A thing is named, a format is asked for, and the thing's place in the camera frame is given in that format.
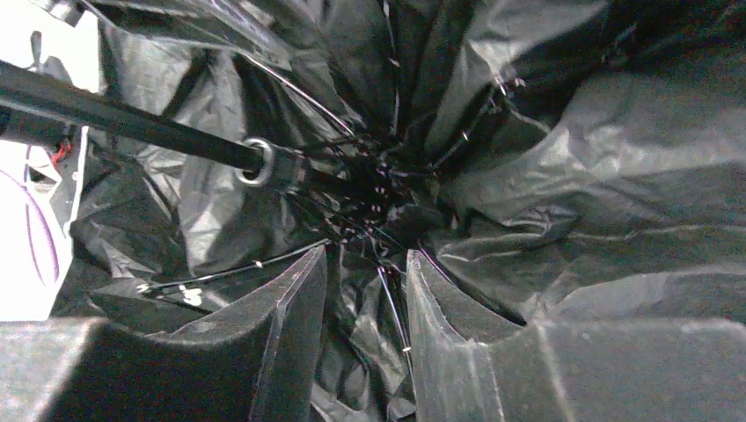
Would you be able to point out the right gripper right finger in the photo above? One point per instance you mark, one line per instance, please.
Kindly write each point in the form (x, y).
(470, 364)

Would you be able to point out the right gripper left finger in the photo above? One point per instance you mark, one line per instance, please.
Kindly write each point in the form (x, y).
(251, 361)

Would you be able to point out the lilac folding umbrella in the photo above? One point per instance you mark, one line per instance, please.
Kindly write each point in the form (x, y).
(568, 160)

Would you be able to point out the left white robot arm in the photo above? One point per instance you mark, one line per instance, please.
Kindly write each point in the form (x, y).
(42, 161)

